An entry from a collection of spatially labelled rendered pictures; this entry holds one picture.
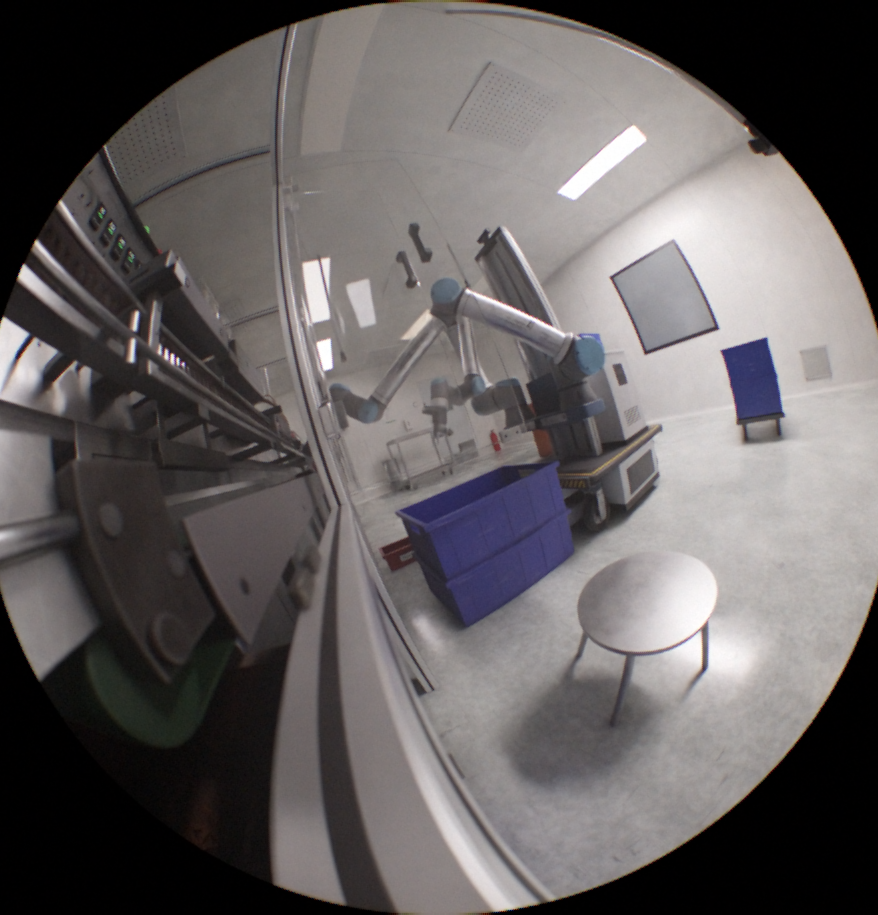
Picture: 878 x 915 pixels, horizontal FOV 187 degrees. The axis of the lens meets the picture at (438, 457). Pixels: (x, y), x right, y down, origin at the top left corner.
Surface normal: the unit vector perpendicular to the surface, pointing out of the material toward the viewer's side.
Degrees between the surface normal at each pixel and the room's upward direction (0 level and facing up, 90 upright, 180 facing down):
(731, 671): 0
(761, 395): 90
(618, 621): 0
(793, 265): 90
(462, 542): 90
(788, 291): 90
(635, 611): 0
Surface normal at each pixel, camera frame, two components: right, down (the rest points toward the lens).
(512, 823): -0.33, -0.94
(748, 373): -0.86, 0.32
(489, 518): 0.36, -0.07
